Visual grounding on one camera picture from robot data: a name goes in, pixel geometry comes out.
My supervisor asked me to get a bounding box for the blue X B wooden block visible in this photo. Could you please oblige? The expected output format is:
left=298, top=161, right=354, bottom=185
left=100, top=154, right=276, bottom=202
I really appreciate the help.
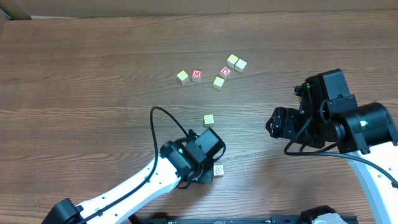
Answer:
left=213, top=165, right=224, bottom=177

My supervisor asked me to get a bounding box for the yellow S wooden block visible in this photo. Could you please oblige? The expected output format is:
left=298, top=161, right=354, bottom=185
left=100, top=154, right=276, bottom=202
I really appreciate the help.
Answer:
left=203, top=114, right=215, bottom=127

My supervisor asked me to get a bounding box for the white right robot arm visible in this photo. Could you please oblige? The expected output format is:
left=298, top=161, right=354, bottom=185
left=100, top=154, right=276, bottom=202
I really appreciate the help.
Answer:
left=266, top=69, right=397, bottom=223

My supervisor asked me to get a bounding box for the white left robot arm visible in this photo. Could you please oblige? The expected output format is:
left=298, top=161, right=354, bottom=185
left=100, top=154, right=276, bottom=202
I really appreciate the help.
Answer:
left=44, top=128, right=226, bottom=224

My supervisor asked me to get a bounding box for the yellow-edged wooden block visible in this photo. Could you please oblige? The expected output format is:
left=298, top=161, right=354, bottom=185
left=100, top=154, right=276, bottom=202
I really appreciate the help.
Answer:
left=234, top=58, right=247, bottom=73

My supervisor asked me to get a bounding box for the plain wooden block centre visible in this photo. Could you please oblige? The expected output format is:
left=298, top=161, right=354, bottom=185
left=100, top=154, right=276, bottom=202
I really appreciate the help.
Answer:
left=213, top=77, right=224, bottom=90

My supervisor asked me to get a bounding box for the plain wooden block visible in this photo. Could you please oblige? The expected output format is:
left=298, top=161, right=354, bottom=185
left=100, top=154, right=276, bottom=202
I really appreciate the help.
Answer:
left=226, top=54, right=239, bottom=68
left=213, top=77, right=224, bottom=90
left=177, top=70, right=190, bottom=85

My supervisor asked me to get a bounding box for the red O wooden block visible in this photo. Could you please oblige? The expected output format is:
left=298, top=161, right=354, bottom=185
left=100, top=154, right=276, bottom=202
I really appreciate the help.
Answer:
left=219, top=66, right=232, bottom=80

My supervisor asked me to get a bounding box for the plain wooden block far back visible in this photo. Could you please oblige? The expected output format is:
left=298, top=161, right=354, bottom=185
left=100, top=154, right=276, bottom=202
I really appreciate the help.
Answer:
left=226, top=54, right=239, bottom=68

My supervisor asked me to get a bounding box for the plain wooden block far left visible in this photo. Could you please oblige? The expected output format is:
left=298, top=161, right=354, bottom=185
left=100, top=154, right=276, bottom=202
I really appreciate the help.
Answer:
left=177, top=70, right=190, bottom=85

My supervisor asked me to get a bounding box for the red M wooden block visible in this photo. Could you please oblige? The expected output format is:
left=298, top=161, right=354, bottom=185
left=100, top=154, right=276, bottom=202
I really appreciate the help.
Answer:
left=191, top=69, right=203, bottom=82

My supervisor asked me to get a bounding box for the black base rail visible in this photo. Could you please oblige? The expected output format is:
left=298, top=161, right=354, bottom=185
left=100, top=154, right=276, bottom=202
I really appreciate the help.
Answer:
left=127, top=213, right=359, bottom=224

